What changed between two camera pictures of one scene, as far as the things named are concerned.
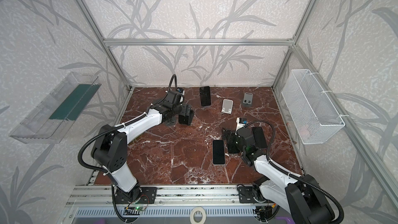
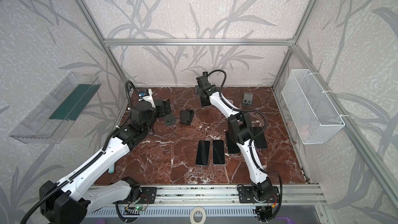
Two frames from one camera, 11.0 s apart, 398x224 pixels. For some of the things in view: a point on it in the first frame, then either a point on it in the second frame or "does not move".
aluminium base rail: (104, 195) does not move
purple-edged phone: (260, 141) does not move
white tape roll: (198, 208) does not move
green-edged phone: (183, 119) -> (203, 153)
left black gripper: (185, 115) -> (160, 108)
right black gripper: (233, 143) -> (203, 91)
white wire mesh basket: (314, 117) does not move
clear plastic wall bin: (49, 121) does not move
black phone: (232, 147) does not move
